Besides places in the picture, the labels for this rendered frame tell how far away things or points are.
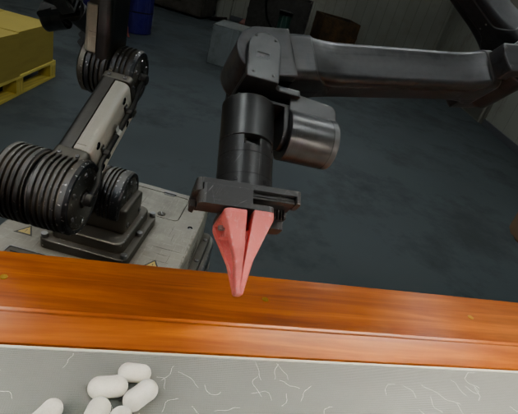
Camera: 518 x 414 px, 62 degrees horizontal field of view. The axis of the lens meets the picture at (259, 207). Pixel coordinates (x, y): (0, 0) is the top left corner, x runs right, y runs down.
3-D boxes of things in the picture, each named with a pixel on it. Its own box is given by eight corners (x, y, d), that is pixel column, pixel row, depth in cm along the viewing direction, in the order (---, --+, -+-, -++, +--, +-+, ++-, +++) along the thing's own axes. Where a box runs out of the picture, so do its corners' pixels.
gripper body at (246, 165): (302, 209, 41) (302, 141, 44) (196, 194, 39) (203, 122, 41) (279, 228, 47) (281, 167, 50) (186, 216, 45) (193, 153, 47)
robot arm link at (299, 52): (473, 80, 69) (536, 40, 59) (482, 112, 68) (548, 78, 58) (212, 66, 53) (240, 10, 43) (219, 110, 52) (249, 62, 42)
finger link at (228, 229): (299, 294, 38) (300, 196, 42) (219, 287, 36) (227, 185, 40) (275, 304, 44) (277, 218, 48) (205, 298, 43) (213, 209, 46)
